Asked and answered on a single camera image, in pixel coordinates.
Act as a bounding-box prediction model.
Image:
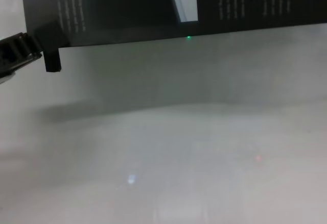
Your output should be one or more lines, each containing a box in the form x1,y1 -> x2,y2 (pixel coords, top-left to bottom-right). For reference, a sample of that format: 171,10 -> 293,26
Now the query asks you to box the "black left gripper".
0,19 -> 71,78

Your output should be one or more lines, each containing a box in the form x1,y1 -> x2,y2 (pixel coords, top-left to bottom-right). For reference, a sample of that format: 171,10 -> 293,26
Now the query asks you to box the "black company introduction poster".
20,0 -> 327,48

